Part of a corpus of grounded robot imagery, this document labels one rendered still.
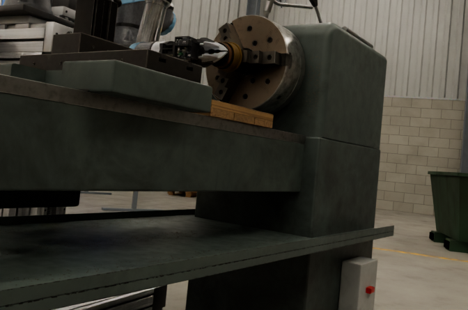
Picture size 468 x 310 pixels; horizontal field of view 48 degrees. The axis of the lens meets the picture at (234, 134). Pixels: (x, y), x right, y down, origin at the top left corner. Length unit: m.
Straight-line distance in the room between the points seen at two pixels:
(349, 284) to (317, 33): 0.89
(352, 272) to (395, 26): 10.37
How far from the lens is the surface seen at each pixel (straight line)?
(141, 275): 0.97
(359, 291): 1.98
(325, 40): 1.77
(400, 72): 11.91
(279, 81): 1.63
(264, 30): 1.70
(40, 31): 1.70
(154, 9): 1.87
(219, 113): 1.30
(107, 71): 0.98
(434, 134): 11.67
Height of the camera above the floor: 0.77
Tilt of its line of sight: 3 degrees up
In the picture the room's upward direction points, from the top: 6 degrees clockwise
